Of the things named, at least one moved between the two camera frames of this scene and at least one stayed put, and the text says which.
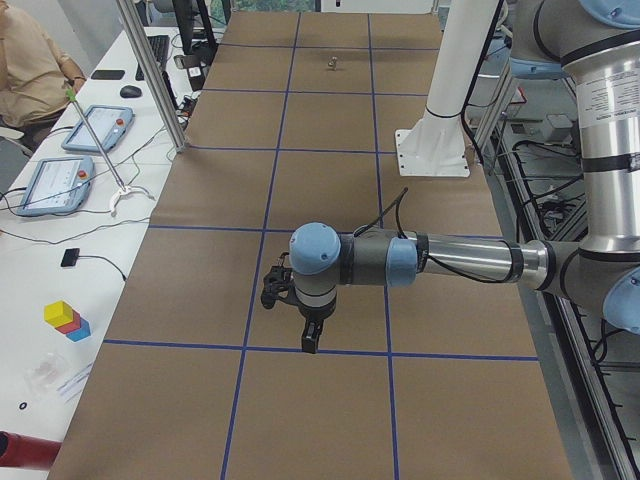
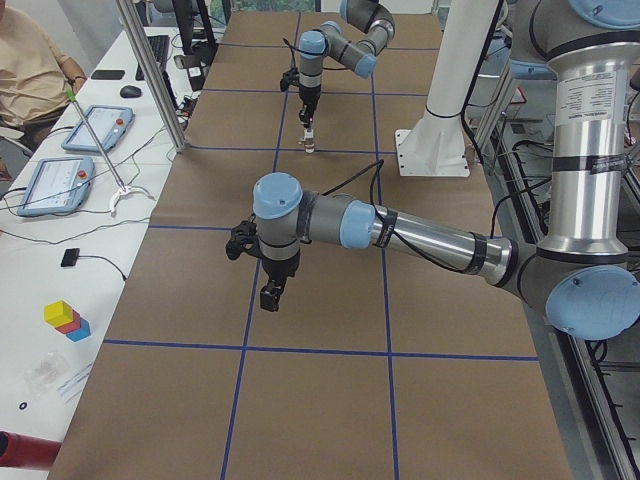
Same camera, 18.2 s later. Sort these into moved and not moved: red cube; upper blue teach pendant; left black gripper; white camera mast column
Moved: left black gripper
Not moved: white camera mast column; upper blue teach pendant; red cube
